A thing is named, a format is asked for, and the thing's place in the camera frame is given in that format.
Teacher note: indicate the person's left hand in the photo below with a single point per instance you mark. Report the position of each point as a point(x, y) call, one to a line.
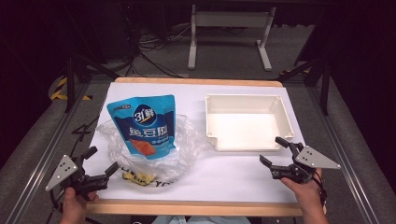
point(73, 207)

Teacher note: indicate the white plastic box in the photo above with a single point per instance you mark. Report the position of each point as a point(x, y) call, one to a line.
point(246, 127)

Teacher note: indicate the aluminium frame rail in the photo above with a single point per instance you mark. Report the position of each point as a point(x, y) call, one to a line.
point(342, 155)
point(40, 158)

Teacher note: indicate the white metal stand frame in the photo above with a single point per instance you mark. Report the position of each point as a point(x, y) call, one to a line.
point(229, 19)

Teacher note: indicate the clear plastic bag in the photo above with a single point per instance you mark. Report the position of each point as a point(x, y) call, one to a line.
point(186, 146)

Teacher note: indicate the crumpled yellow wrapper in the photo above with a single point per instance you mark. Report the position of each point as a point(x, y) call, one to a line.
point(138, 178)

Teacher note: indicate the blue snack pouch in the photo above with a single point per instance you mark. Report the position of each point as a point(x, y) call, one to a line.
point(146, 124)

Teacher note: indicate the person's right hand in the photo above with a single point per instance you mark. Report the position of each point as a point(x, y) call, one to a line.
point(308, 194)

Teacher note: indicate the black metal stand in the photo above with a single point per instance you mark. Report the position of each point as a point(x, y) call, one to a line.
point(73, 74)
point(317, 71)

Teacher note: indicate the white table sheet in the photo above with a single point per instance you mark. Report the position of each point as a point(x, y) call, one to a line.
point(227, 174)

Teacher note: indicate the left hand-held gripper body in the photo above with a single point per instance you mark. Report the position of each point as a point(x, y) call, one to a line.
point(63, 170)

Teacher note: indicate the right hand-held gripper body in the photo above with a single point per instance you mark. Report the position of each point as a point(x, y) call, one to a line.
point(314, 160)

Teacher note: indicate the yellow black hazard tape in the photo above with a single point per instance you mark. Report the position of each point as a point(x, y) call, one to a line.
point(62, 90)

